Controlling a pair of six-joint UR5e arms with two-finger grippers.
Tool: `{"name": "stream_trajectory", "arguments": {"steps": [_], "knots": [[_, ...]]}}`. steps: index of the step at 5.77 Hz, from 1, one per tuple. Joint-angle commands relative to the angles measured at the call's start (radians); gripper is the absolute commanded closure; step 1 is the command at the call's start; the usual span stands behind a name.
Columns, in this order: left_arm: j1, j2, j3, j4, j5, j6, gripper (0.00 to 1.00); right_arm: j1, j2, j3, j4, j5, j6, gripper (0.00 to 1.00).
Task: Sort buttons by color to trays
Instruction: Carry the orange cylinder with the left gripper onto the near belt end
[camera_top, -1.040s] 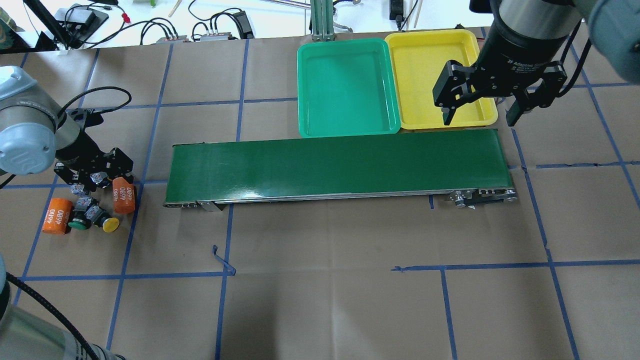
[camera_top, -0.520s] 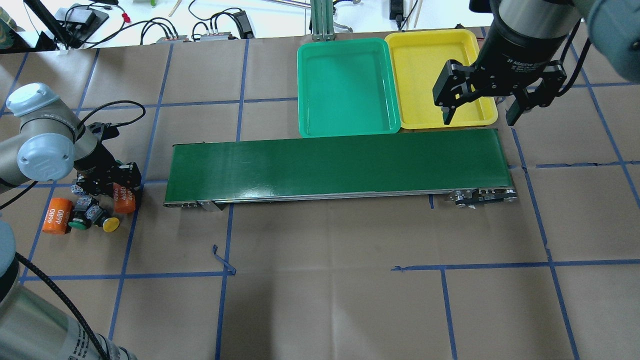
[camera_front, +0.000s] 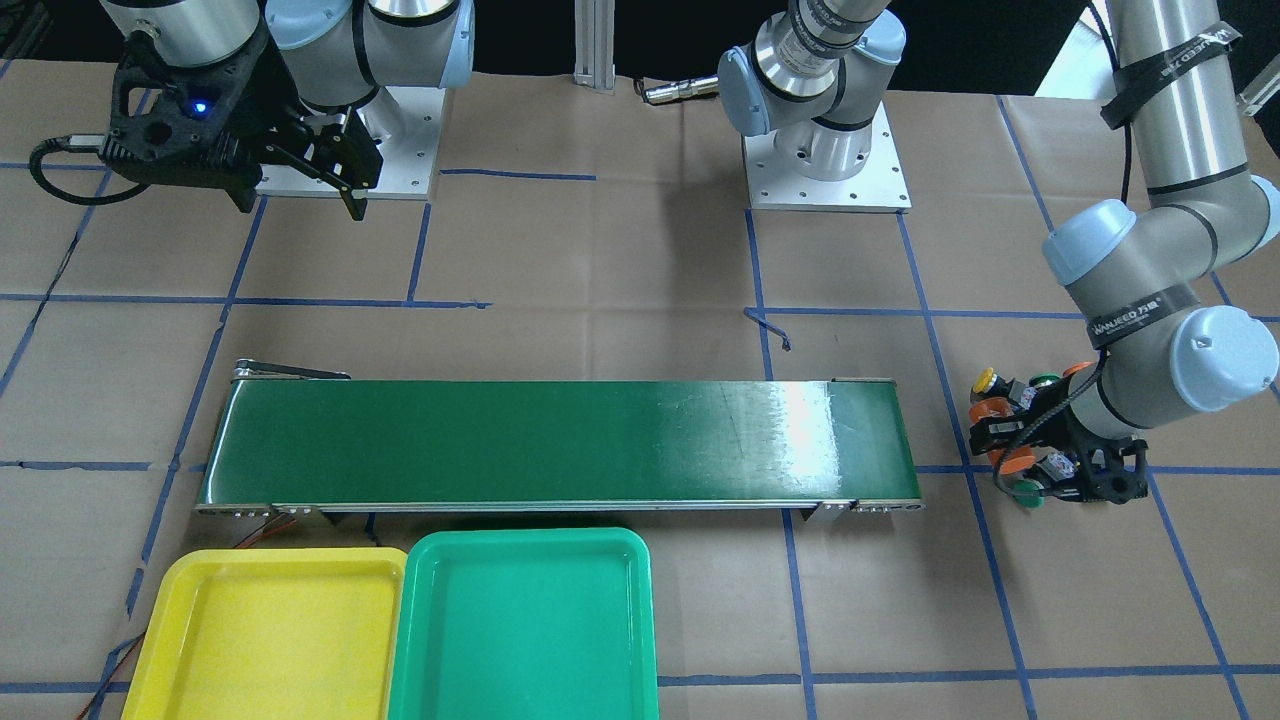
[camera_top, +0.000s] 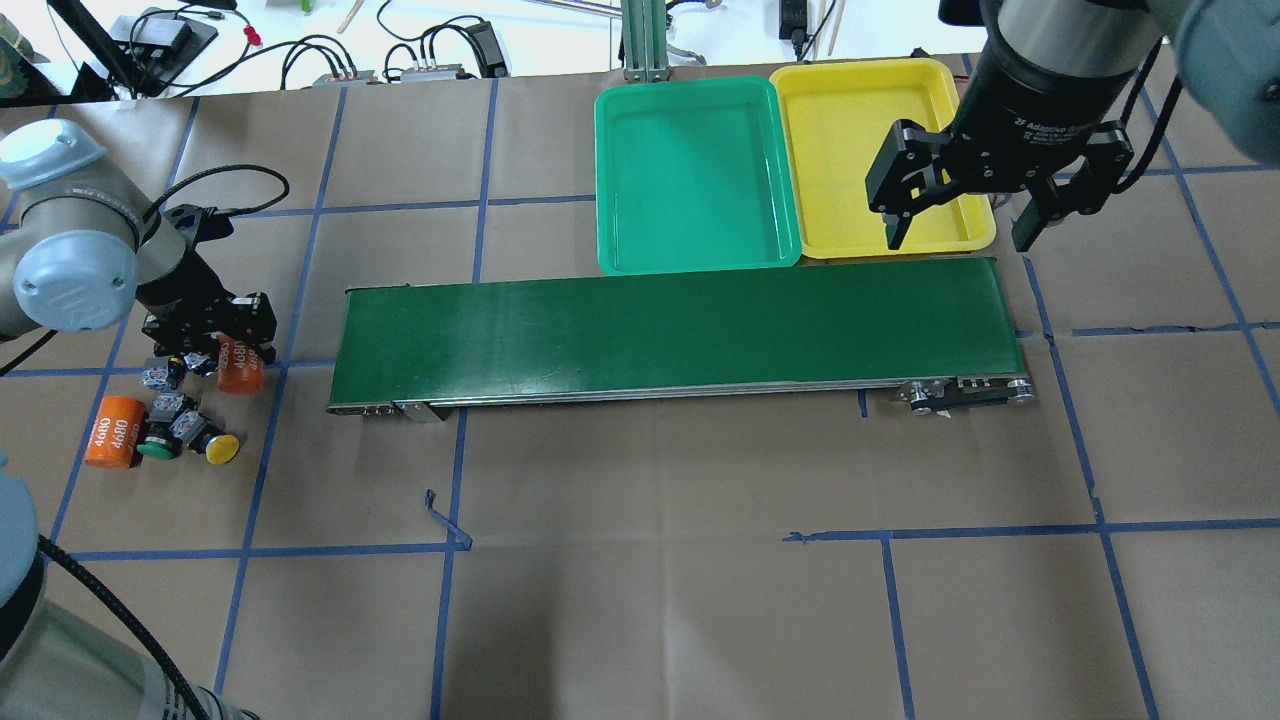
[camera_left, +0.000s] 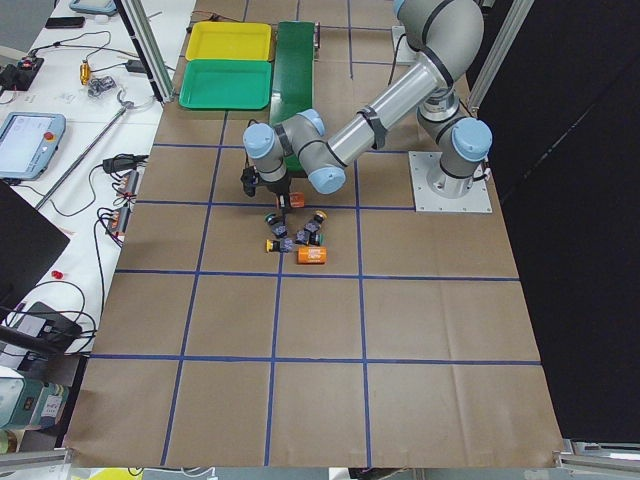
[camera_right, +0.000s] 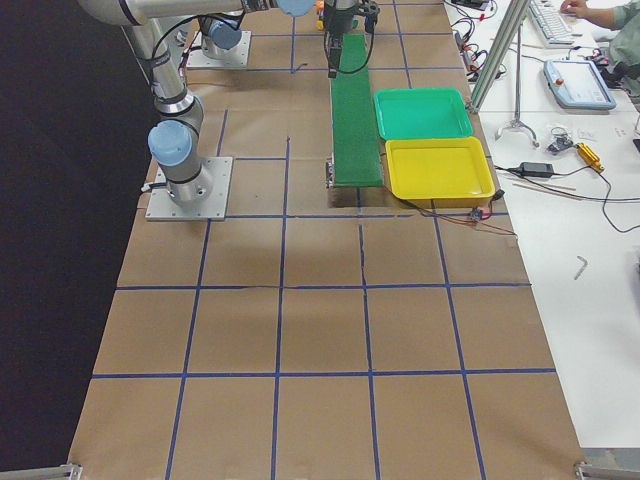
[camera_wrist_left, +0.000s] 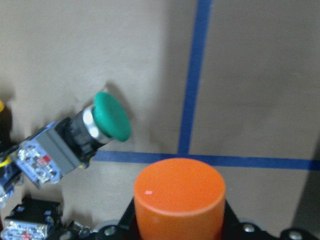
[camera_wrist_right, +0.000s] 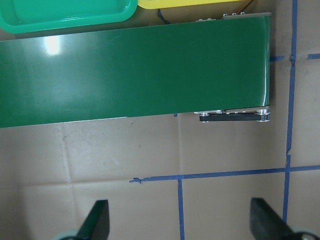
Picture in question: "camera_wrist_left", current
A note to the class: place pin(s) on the green push button near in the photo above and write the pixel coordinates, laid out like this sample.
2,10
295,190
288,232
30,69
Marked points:
61,147

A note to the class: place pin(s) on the yellow push button far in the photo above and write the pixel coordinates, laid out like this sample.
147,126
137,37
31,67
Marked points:
6,123

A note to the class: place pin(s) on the push button switch block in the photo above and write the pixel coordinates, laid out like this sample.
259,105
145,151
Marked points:
32,219

